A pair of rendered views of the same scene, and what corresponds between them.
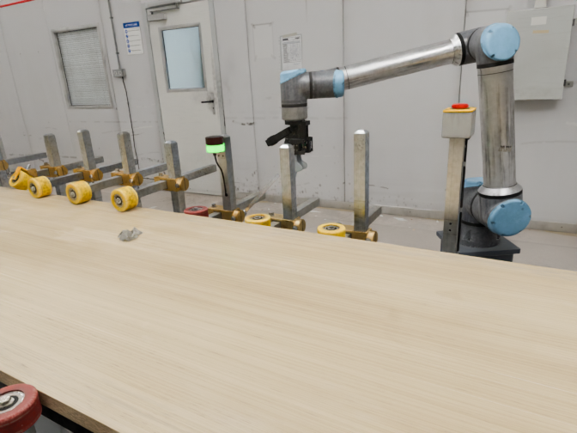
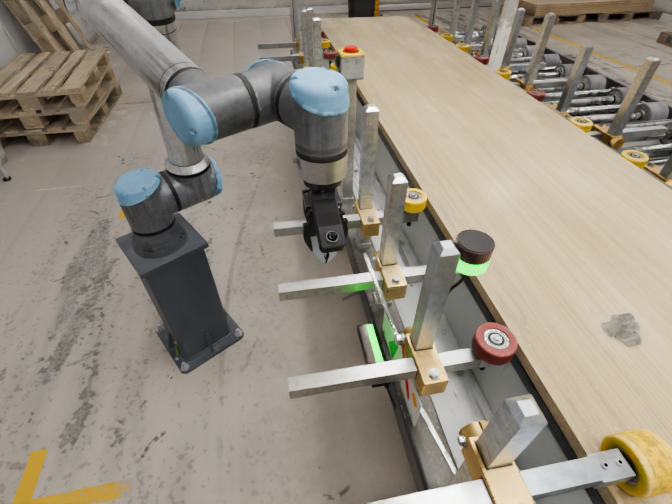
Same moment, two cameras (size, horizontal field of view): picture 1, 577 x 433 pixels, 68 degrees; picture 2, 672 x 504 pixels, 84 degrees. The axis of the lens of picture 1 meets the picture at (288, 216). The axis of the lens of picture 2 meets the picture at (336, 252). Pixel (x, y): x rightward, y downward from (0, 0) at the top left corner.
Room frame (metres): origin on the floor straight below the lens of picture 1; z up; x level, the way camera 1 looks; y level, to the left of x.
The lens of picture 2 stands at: (1.90, 0.43, 1.53)
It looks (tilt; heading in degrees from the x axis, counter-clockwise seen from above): 43 degrees down; 230
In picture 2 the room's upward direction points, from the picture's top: straight up
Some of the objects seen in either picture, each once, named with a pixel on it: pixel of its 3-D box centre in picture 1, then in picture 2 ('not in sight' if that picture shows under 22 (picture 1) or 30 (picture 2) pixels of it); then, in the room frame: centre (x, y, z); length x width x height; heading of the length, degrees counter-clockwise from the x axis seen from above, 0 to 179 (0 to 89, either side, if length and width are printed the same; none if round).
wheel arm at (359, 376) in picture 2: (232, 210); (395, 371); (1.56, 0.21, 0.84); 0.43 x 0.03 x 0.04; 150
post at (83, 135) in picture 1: (94, 184); not in sight; (1.87, 0.86, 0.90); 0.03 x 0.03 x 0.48; 60
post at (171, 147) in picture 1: (179, 202); (474, 476); (1.61, 0.43, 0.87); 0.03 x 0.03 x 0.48; 60
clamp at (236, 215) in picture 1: (225, 215); (424, 357); (1.50, 0.23, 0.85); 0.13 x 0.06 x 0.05; 60
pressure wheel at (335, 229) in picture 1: (331, 245); (411, 210); (1.14, -0.12, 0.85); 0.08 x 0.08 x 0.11
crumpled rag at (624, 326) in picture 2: (128, 232); (627, 325); (1.17, 0.47, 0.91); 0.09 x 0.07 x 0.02; 177
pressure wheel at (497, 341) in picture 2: (197, 223); (489, 353); (1.39, 0.31, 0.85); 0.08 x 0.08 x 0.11
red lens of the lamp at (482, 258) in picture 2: (214, 140); (473, 246); (1.45, 0.23, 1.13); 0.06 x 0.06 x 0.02
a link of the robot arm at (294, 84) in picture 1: (294, 88); (319, 115); (1.54, -0.04, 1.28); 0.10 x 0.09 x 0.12; 91
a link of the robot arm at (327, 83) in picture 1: (326, 84); (274, 94); (1.55, -0.16, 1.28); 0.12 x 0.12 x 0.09; 1
